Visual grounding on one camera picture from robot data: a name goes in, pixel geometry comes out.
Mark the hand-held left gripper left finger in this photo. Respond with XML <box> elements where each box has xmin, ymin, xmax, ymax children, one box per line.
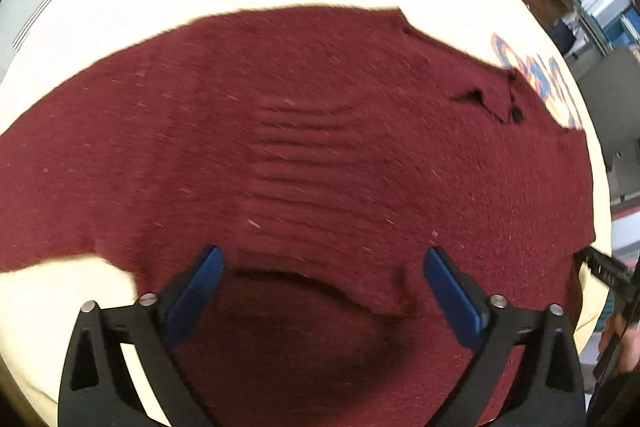
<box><xmin>57</xmin><ymin>244</ymin><xmax>226</xmax><ymax>427</ymax></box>

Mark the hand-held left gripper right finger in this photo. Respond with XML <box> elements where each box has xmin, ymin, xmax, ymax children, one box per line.
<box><xmin>422</xmin><ymin>247</ymin><xmax>587</xmax><ymax>427</ymax></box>

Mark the grey chair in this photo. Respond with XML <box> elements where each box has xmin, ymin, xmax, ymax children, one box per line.
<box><xmin>575</xmin><ymin>46</ymin><xmax>640</xmax><ymax>205</ymax></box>

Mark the maroon knitted sweater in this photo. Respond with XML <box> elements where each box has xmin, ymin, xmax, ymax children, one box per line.
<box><xmin>0</xmin><ymin>5</ymin><xmax>596</xmax><ymax>427</ymax></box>

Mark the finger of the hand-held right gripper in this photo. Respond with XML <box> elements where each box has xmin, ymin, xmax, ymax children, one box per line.
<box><xmin>574</xmin><ymin>247</ymin><xmax>637</xmax><ymax>303</ymax></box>

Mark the person's right hand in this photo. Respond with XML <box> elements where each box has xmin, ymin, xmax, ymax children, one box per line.
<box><xmin>598</xmin><ymin>309</ymin><xmax>640</xmax><ymax>373</ymax></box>

